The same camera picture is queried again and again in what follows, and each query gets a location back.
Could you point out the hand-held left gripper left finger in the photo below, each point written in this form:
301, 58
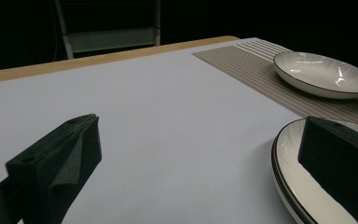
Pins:
52, 168

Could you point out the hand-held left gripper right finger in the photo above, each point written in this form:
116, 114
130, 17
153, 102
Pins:
341, 168

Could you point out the white plate with black rim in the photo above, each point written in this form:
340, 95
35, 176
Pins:
281, 189
295, 174
320, 73

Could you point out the white board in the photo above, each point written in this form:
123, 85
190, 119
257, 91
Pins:
167, 124

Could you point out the striped grey placemat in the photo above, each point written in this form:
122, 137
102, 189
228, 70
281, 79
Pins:
248, 68

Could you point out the white metal desk frame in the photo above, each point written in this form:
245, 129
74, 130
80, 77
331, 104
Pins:
112, 39

